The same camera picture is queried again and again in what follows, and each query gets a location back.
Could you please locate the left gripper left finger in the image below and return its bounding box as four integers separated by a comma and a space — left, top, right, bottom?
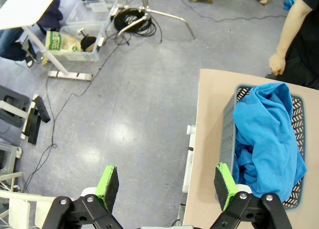
41, 165, 123, 229

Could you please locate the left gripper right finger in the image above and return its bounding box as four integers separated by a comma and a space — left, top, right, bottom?
210, 163, 294, 229

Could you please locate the bright blue shirt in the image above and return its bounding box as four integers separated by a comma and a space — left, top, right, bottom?
233, 134, 255, 187

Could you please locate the blue shirt with red mark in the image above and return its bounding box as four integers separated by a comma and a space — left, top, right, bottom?
233, 83, 308, 202

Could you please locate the person's right forearm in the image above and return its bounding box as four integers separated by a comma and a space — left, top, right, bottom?
276, 0, 314, 55

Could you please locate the person's right hand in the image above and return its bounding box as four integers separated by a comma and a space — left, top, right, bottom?
268, 51, 287, 76

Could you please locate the grey herringbone basket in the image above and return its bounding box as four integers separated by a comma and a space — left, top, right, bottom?
215, 83, 306, 210

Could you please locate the black foam padded bar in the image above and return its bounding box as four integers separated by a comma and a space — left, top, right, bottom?
21, 106, 42, 145
33, 95, 51, 124

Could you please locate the grey plastic stand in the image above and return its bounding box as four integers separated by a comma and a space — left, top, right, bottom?
0, 85, 30, 129

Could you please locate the clear plastic bin with items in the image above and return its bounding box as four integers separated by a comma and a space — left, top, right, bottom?
45, 23, 105, 62

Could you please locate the black round object with knob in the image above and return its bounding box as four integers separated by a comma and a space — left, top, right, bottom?
78, 28, 97, 52

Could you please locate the green and white bag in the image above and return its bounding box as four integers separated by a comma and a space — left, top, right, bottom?
45, 30, 83, 52

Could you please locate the person in black t-shirt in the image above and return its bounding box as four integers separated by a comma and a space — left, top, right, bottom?
265, 0, 319, 90

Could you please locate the empty clear plastic bin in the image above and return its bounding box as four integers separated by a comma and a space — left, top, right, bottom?
66, 0, 118, 26

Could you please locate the person in blue jeans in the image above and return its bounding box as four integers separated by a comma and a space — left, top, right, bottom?
0, 28, 29, 61

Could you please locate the metal stand with pole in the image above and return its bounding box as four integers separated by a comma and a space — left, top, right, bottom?
116, 0, 197, 40

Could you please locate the navy cloth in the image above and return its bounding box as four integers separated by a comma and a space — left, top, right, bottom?
37, 0, 63, 32

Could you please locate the blue cloth on floor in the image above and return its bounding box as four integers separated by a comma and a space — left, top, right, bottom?
283, 0, 299, 11

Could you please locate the white table with white leg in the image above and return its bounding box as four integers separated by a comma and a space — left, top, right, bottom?
0, 0, 93, 82

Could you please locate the white table leg frame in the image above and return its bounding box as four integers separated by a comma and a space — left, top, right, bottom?
182, 124, 197, 194

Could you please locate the black floor cable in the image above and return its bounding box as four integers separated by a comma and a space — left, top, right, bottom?
174, 0, 287, 22
23, 36, 118, 192

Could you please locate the white metal frame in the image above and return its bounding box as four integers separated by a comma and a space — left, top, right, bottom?
0, 171, 75, 229

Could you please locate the black coiled cable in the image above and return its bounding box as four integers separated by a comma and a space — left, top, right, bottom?
113, 8, 164, 44

